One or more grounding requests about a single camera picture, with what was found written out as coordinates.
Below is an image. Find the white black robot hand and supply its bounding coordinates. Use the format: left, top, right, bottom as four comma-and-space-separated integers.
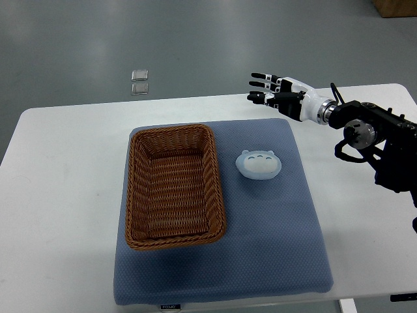
247, 72, 336, 125

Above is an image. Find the blue white plush toy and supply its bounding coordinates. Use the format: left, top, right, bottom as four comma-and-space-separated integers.
235, 150, 282, 180

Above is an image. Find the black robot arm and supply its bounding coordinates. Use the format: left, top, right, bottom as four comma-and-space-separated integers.
247, 72, 416, 200

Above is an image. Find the brown wicker basket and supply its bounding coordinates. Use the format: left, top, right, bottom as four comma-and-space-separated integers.
125, 124, 227, 250

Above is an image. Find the upper silver floor plate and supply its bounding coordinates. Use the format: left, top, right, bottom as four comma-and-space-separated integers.
131, 70, 149, 82

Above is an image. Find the cardboard box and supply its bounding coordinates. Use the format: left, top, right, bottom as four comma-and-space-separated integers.
372, 0, 416, 18

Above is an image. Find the blue padded mat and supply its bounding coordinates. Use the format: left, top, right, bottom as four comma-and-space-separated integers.
113, 119, 333, 305

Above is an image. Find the white table leg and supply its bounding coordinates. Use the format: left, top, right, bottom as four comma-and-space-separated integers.
339, 298, 358, 313

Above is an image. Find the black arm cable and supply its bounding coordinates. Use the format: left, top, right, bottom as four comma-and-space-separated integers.
330, 82, 345, 106

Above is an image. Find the black table edge bracket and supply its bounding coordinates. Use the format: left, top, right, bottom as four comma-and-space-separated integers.
390, 293, 417, 303

